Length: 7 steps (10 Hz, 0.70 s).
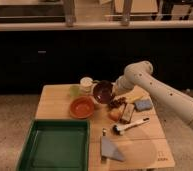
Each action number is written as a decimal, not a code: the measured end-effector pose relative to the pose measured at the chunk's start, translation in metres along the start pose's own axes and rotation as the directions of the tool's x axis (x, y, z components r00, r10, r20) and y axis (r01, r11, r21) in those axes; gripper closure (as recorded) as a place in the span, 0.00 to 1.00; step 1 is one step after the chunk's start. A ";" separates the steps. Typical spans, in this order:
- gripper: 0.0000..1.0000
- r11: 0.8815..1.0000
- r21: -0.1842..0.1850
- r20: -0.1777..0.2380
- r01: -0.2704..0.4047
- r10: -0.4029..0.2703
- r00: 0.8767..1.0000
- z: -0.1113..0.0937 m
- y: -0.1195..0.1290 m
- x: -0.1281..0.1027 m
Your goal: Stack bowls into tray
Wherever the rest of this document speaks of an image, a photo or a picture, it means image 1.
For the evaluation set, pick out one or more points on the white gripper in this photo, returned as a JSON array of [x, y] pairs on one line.
[[122, 86]]

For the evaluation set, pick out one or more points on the dark purple bowl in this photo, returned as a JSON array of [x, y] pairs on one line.
[[102, 92]]

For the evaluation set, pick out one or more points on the orange bowl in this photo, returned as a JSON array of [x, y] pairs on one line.
[[81, 107]]

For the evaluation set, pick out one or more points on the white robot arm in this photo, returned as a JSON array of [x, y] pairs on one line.
[[140, 74]]

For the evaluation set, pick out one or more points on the green plastic tray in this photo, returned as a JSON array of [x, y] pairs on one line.
[[56, 145]]

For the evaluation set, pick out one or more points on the yellow banana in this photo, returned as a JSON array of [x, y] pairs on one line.
[[132, 99]]

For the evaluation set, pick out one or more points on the bunch of dark grapes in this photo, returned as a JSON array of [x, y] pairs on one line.
[[116, 103]]

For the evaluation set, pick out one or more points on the brown chocolate bar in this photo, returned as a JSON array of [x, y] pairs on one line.
[[127, 113]]

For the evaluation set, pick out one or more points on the blue sponge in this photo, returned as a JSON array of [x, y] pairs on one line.
[[142, 105]]

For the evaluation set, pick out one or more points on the orange fruit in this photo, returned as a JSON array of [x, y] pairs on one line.
[[115, 114]]

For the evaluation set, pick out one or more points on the white cup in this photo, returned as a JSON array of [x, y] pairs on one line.
[[86, 84]]

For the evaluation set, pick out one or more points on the wooden table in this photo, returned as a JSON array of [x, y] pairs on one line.
[[144, 146]]

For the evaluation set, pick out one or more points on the light green cup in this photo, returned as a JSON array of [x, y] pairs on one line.
[[74, 91]]

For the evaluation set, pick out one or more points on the dark cabinet counter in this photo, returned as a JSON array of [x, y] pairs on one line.
[[35, 54]]

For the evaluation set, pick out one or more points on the white handled brush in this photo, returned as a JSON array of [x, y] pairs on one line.
[[119, 129]]

